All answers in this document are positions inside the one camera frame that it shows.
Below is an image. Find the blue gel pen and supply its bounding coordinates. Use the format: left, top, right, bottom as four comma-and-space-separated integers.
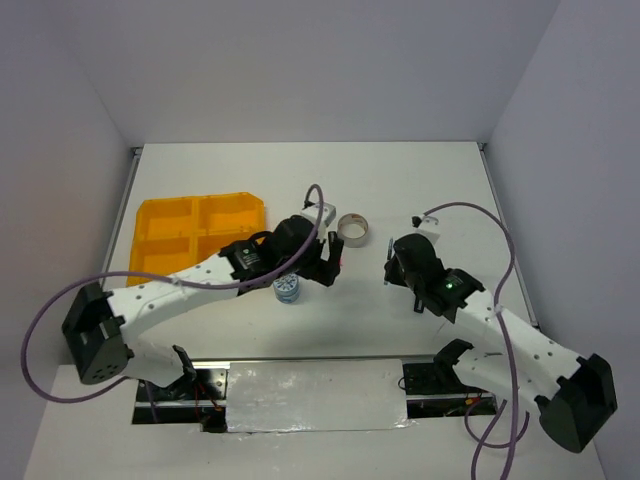
383, 237, 394, 286

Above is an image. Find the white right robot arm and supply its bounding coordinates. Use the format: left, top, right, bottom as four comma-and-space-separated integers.
384, 233, 617, 453

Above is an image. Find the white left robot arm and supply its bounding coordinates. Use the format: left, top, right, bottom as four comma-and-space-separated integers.
62, 215, 344, 399

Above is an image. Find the white tape roll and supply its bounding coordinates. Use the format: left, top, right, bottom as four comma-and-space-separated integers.
337, 213, 369, 248

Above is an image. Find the blue putty jar near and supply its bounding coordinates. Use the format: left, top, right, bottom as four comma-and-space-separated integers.
272, 273, 301, 304

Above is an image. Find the yellow compartment bin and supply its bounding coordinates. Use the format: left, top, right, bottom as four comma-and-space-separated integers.
129, 192, 266, 275

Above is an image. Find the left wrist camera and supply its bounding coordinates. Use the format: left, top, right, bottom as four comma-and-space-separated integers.
300, 203, 336, 230

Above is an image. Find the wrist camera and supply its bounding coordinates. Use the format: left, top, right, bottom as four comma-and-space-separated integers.
300, 203, 336, 230
411, 215, 441, 244

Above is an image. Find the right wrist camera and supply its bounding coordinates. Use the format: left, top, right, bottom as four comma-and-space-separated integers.
411, 215, 441, 244

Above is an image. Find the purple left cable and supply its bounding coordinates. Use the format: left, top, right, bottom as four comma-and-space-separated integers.
21, 183, 326, 404

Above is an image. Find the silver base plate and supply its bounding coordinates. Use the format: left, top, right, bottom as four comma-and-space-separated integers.
132, 357, 497, 434

